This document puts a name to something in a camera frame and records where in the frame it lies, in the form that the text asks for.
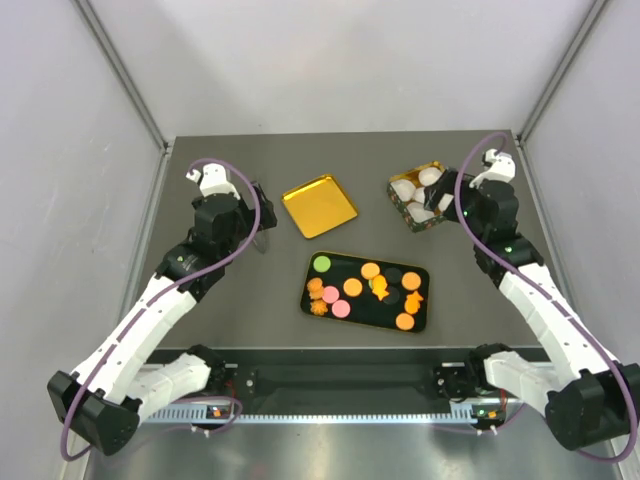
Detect green christmas cookie tin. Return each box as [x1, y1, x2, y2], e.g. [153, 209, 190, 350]
[386, 161, 453, 233]

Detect orange round cookie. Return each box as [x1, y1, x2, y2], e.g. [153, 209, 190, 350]
[360, 262, 380, 280]
[395, 312, 415, 331]
[401, 272, 422, 291]
[343, 278, 363, 297]

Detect orange fish cookie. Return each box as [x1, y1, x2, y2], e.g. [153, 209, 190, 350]
[370, 275, 389, 301]
[404, 291, 424, 315]

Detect metal tongs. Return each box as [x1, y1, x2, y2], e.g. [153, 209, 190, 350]
[253, 230, 269, 254]

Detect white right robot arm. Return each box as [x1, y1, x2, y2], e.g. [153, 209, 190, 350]
[418, 149, 639, 459]

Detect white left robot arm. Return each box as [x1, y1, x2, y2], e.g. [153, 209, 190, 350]
[47, 158, 277, 462]

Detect white paper cupcake liner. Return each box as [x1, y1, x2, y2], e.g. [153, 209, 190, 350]
[407, 202, 434, 224]
[413, 186, 433, 204]
[390, 179, 416, 203]
[418, 167, 443, 187]
[437, 194, 453, 214]

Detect gold tin lid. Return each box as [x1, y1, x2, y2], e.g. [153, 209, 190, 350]
[281, 174, 358, 239]

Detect green round cookie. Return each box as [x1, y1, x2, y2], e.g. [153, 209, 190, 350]
[312, 255, 331, 273]

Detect black sandwich cookie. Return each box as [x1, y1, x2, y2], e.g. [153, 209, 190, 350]
[383, 286, 400, 305]
[384, 267, 403, 284]

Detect pink round cookie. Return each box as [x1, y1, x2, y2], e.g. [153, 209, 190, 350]
[322, 286, 340, 304]
[331, 299, 351, 319]

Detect orange star cookie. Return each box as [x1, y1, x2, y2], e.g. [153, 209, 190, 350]
[310, 299, 329, 316]

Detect black gold-rimmed tray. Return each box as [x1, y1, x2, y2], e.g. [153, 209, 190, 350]
[299, 251, 430, 333]

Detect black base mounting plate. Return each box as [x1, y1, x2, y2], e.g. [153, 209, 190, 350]
[180, 362, 494, 409]

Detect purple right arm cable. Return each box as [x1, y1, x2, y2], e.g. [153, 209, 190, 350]
[453, 131, 633, 464]

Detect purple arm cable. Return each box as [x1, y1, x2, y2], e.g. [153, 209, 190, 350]
[453, 131, 633, 464]
[60, 158, 262, 460]

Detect grey slotted cable duct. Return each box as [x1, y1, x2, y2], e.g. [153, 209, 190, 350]
[144, 403, 501, 425]

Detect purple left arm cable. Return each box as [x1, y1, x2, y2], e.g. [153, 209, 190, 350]
[60, 158, 262, 460]

